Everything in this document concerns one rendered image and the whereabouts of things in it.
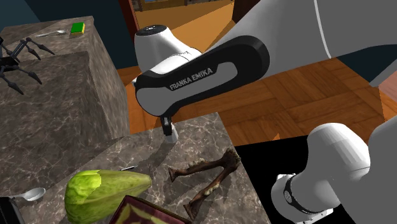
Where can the dark red patterned book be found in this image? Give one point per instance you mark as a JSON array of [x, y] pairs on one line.
[[145, 214]]

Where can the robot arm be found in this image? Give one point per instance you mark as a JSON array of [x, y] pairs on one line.
[[288, 34]]

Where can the brown jawbone with teeth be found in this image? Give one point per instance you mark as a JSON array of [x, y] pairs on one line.
[[228, 163]]

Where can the green squash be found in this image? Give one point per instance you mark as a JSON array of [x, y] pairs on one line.
[[118, 184]]

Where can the black box-shaped object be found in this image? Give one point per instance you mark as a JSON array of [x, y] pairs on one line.
[[7, 212]]

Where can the silver spoon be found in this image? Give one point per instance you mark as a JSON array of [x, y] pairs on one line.
[[59, 32], [32, 194]]

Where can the black robot stand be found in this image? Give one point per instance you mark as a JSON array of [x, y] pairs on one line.
[[263, 161]]

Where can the black spider figure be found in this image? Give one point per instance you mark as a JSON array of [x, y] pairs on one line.
[[8, 62]]

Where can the green and yellow sponge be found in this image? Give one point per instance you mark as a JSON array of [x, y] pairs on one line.
[[77, 28]]

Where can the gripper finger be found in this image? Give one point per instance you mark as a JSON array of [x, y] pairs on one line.
[[167, 127]]

